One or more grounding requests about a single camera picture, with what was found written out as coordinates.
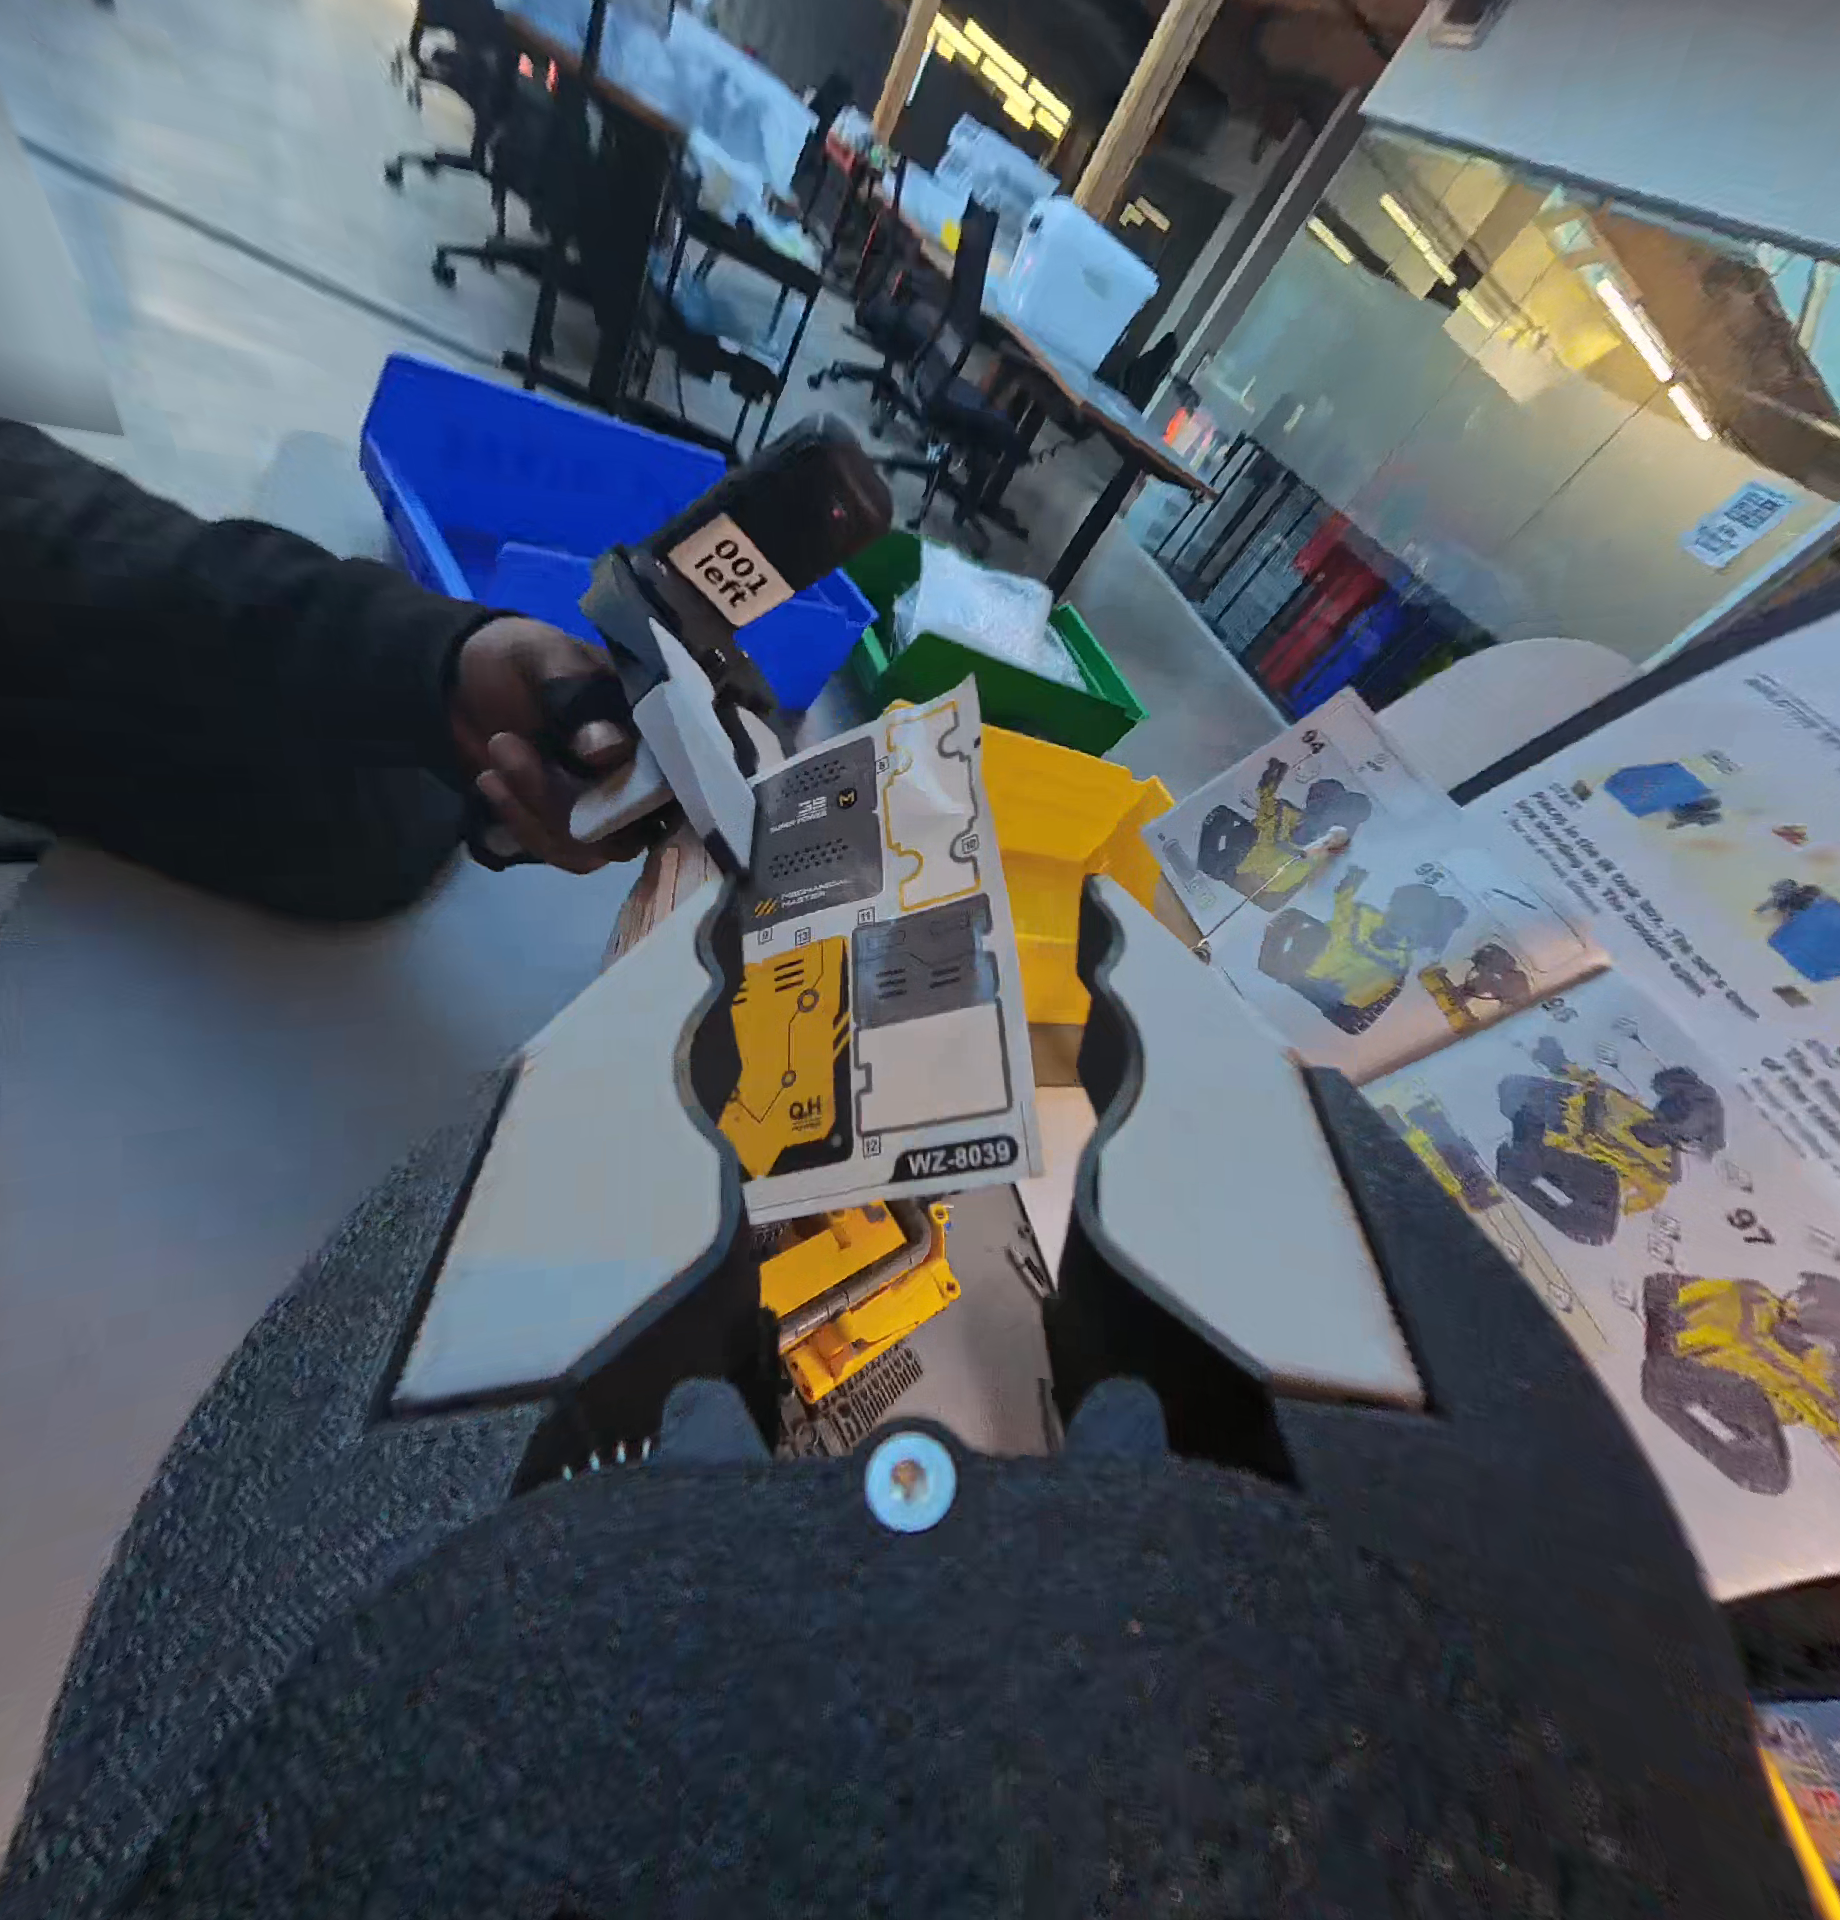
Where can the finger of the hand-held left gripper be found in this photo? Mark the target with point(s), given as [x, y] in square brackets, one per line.
[702, 767]
[758, 744]

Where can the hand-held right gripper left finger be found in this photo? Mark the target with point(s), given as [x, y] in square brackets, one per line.
[573, 1199]

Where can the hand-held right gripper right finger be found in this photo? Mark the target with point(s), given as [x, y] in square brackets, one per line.
[1251, 1199]

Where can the yellow tracked brick robot model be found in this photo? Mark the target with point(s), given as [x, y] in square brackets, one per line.
[844, 1291]

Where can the white sticker sheet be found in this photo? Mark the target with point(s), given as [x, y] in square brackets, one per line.
[936, 1081]

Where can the robot model instruction booklet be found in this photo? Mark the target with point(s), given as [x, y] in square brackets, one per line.
[1609, 1199]

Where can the wooden background desk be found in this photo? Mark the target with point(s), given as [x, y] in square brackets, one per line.
[618, 90]
[1117, 408]

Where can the black background office chair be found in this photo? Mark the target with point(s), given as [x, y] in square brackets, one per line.
[470, 90]
[952, 392]

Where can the clear bubble wrap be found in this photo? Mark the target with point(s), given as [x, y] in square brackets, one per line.
[979, 617]

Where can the green storage bin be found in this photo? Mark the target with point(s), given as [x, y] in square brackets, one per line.
[1008, 706]

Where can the blue storage bin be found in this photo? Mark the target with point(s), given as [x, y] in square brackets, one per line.
[530, 481]

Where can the yellow plastic storage bin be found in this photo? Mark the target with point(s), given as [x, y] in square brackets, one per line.
[1054, 871]

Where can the white plastic container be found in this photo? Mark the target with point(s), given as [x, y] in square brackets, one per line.
[1075, 286]

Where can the stacked red blue bins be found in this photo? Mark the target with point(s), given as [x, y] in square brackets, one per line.
[1342, 617]

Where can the blue printed cardboard box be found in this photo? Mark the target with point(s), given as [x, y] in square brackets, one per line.
[1818, 1783]

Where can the white paper notice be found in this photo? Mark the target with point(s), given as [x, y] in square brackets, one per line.
[1740, 522]

